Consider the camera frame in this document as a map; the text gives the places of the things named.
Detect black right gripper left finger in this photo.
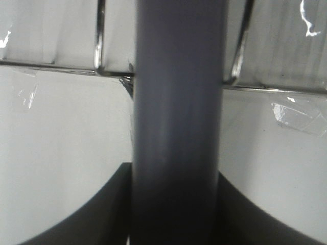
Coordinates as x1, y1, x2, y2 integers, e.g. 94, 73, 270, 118
24, 162, 131, 244

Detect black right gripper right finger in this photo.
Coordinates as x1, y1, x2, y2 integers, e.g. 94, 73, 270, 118
217, 173, 323, 244

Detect purple hand brush black bristles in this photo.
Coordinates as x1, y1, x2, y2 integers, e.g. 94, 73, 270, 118
130, 1, 228, 244

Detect clear adhesive tape piece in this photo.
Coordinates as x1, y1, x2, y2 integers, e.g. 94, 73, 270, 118
13, 69, 38, 113
271, 95, 326, 138

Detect chrome wire dish rack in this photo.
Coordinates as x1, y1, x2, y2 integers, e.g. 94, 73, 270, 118
1, 1, 326, 96

